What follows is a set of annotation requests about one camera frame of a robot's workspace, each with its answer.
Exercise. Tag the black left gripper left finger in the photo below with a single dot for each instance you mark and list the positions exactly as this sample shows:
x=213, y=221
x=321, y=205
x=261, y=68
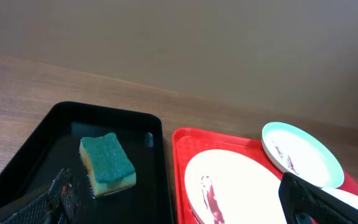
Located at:
x=59, y=204

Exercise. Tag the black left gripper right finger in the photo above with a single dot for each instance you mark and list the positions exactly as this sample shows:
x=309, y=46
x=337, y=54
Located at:
x=303, y=202

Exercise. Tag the mint plate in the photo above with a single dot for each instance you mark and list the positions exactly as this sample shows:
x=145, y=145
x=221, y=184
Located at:
x=293, y=150
x=346, y=197

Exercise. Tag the green yellow sponge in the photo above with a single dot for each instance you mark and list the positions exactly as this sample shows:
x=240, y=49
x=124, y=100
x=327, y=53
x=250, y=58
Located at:
x=109, y=168

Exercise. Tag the white plate red stain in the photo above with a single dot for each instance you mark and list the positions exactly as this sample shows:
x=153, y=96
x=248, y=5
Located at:
x=226, y=187

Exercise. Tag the black plastic tray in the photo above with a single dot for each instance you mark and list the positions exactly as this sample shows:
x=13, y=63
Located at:
x=54, y=145

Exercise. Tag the red plastic tray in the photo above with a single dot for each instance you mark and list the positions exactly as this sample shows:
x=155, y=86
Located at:
x=188, y=142

